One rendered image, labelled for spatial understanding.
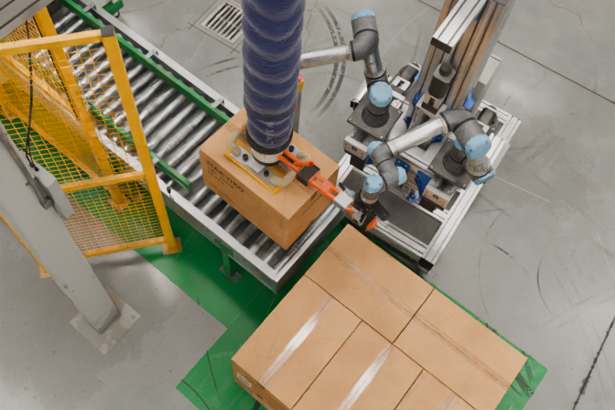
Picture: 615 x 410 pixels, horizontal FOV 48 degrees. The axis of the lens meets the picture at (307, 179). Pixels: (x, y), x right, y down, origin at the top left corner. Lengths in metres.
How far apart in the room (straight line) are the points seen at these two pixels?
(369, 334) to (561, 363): 1.36
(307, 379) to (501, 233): 1.78
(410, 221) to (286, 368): 1.30
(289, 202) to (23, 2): 2.07
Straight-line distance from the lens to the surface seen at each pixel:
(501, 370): 3.89
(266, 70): 2.72
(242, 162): 3.47
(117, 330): 4.37
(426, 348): 3.81
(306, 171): 3.32
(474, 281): 4.59
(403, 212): 4.43
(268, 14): 2.47
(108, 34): 2.70
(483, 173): 3.42
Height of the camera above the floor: 4.15
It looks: 62 degrees down
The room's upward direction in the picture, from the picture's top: 7 degrees clockwise
